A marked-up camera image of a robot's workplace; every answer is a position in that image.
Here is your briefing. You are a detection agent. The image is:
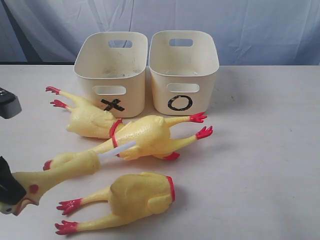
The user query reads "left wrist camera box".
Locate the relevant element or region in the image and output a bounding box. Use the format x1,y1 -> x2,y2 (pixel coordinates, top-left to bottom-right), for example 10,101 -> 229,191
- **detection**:
0,88 -> 22,119

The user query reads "blue-grey backdrop curtain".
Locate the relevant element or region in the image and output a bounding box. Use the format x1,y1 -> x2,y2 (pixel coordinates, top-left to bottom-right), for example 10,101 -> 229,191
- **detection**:
0,0 -> 320,65

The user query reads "cream bin marked X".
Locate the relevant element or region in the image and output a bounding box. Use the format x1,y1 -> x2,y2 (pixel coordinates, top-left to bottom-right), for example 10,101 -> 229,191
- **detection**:
74,31 -> 148,118

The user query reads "headless yellow chicken body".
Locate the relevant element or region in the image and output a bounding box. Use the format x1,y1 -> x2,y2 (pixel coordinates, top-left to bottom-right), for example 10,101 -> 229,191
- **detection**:
55,172 -> 176,235

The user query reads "yellow rubber chicken rear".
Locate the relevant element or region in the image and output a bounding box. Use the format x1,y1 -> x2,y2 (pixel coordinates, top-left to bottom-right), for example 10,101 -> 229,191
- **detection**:
45,86 -> 125,139

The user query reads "yellow rubber chicken whole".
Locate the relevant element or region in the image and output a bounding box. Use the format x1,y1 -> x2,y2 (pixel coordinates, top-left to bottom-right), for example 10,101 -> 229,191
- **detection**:
42,111 -> 214,173

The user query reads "cream bin marked O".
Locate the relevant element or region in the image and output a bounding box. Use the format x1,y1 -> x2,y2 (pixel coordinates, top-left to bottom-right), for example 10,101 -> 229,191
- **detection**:
148,30 -> 220,116

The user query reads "broken chicken head and neck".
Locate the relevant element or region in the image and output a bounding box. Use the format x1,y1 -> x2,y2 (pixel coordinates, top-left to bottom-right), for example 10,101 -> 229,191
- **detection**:
0,140 -> 136,216

